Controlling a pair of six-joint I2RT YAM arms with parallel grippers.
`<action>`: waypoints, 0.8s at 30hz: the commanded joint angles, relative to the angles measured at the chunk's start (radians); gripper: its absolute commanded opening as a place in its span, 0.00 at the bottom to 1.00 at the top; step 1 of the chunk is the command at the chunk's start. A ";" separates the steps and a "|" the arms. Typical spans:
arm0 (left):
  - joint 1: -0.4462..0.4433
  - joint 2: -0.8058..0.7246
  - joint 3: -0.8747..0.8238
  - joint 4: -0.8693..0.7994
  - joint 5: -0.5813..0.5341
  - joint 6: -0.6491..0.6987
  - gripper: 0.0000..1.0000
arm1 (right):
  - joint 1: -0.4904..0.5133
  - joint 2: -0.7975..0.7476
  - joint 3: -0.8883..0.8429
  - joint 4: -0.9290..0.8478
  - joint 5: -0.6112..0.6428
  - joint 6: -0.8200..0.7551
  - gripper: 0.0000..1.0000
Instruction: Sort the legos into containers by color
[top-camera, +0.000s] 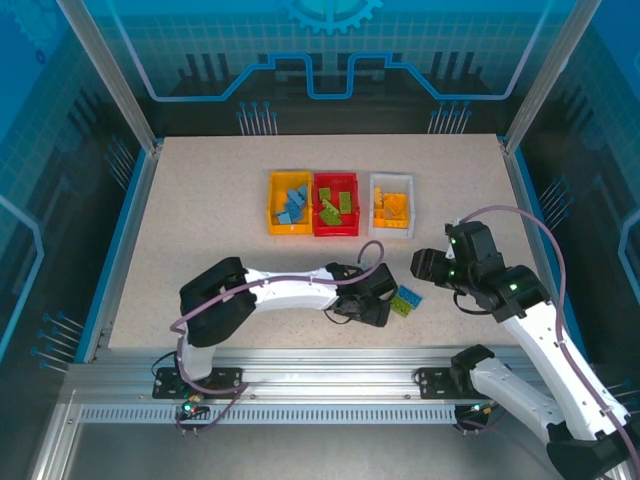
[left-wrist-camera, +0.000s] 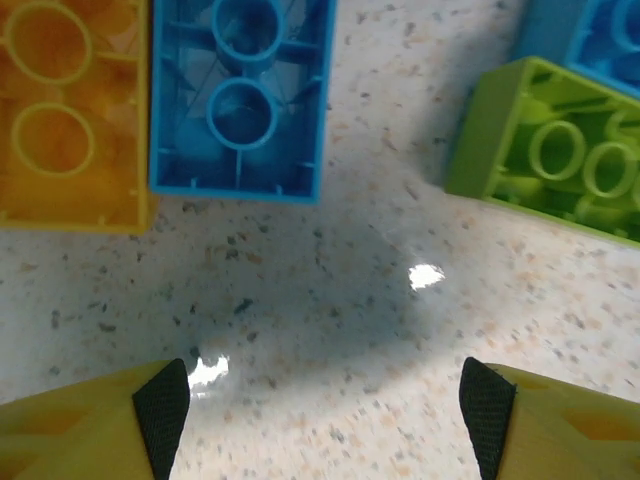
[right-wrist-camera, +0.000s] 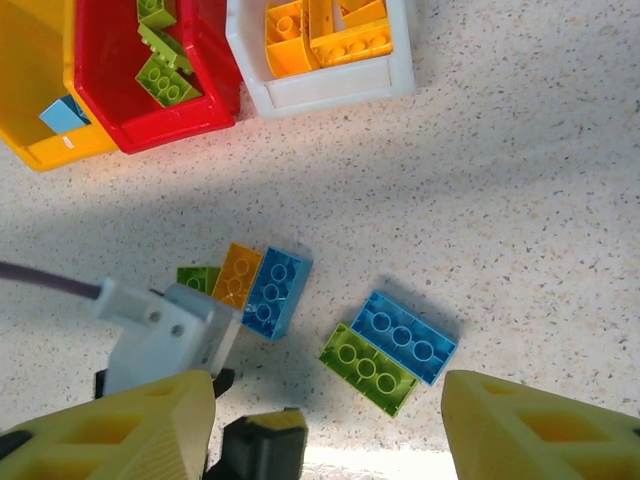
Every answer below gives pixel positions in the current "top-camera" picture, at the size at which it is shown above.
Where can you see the small status light board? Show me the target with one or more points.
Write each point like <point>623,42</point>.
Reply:
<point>192,409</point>
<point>480,410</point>

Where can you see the aluminium upright frame post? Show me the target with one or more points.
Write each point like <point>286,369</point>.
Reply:
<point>115,75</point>
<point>539,75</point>

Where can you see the blue table edge strip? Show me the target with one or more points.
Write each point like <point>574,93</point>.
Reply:
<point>107,300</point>

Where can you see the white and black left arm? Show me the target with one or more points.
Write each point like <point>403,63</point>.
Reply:
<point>290,297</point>

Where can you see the red plastic bin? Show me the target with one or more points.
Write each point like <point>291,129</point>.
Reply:
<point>335,231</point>

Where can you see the yellow plastic bin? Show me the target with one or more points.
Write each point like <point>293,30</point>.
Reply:
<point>274,195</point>

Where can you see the aluminium frame rail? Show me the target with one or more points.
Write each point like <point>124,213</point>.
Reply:
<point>325,380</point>

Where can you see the white plastic bin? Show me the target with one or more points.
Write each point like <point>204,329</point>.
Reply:
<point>392,233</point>

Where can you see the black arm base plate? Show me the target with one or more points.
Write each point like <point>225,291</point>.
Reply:
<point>432,382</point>
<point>225,375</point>

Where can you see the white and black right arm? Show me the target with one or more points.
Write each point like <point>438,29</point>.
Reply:
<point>535,345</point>

